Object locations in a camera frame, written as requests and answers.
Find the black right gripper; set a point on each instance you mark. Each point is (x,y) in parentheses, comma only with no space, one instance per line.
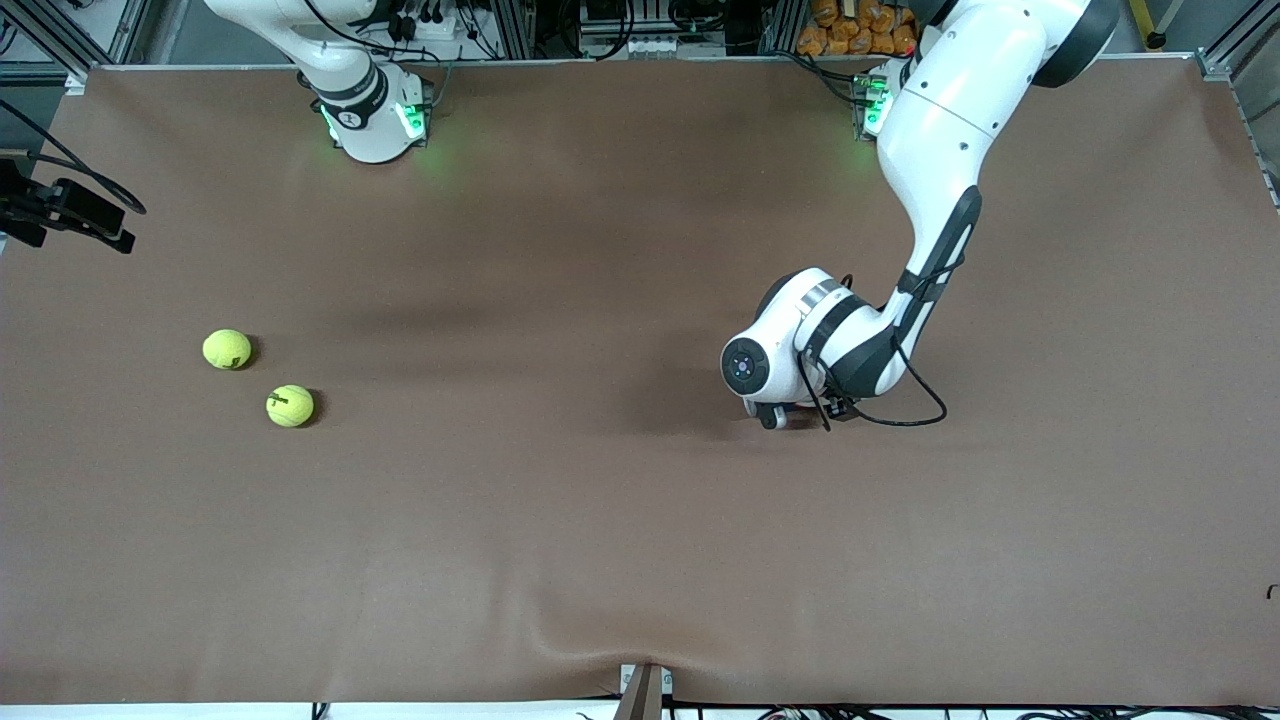
(40,207)

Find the yellow tennis ball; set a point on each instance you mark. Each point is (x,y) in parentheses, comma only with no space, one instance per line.
(290,406)
(227,349)

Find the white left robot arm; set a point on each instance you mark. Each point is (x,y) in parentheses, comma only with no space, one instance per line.
(950,120)

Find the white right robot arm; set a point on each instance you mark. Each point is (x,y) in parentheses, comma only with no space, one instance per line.
(365,120)

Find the white power strip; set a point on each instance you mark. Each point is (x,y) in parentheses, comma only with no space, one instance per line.
(430,22)

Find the orange objects pile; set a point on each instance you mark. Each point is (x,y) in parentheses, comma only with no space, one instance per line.
(850,25)

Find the aluminium frame strut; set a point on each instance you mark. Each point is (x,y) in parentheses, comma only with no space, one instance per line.
(70,50)
(1215,62)

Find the aluminium frame post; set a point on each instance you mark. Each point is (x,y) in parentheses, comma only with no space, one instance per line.
(785,25)
(515,25)

